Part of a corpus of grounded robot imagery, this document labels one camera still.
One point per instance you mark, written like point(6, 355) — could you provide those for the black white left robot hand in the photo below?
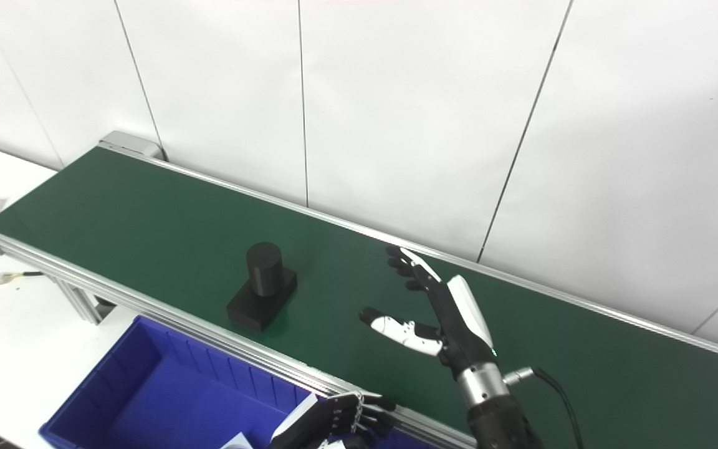
point(321, 421)

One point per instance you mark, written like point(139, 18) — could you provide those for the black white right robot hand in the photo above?
point(459, 324)

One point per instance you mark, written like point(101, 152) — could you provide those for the green conveyor belt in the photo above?
point(228, 343)
point(147, 218)

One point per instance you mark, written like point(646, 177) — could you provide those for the blue bin with white part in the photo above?
point(166, 399)

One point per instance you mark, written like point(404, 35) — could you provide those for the white square part with hole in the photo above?
point(237, 444)

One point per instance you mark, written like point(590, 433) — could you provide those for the black cylinder block part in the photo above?
point(264, 268)

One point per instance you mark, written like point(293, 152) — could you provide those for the grey conveyor end housing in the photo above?
point(125, 142)

